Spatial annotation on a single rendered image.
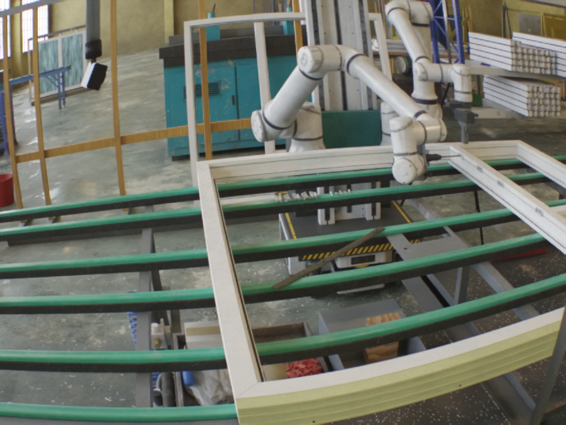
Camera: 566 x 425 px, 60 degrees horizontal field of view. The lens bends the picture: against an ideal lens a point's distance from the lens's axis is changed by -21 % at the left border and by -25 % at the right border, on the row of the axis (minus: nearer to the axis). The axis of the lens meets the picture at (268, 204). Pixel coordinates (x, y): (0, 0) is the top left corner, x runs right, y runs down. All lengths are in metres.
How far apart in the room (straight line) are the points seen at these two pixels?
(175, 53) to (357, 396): 4.96
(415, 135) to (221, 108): 3.98
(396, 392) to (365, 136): 2.28
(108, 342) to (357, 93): 1.84
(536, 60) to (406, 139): 4.90
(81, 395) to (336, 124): 1.90
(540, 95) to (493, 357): 5.62
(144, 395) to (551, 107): 6.06
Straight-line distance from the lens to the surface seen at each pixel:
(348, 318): 1.65
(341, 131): 3.11
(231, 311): 1.22
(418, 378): 1.00
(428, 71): 2.50
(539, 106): 6.58
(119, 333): 3.02
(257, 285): 1.47
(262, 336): 1.76
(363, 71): 2.34
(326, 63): 2.36
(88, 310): 1.50
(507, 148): 2.64
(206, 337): 1.60
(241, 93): 5.81
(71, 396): 2.59
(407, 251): 1.65
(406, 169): 1.96
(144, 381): 1.21
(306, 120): 2.89
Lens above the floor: 1.53
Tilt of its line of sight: 20 degrees down
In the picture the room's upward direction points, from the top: 4 degrees counter-clockwise
